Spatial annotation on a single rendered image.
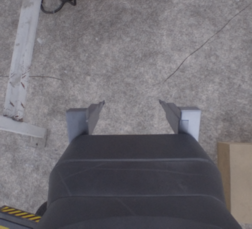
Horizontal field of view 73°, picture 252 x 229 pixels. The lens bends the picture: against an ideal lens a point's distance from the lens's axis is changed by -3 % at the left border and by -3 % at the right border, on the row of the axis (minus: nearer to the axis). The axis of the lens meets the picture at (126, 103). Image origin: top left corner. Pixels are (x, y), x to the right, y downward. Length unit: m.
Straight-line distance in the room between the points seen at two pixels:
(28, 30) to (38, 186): 0.79
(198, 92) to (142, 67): 0.31
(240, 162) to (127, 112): 0.54
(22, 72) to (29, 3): 0.34
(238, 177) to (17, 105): 0.96
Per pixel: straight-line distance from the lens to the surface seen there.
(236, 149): 0.84
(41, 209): 0.98
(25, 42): 0.95
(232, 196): 0.86
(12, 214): 0.83
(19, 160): 1.18
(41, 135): 1.04
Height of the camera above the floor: 0.90
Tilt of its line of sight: 78 degrees down
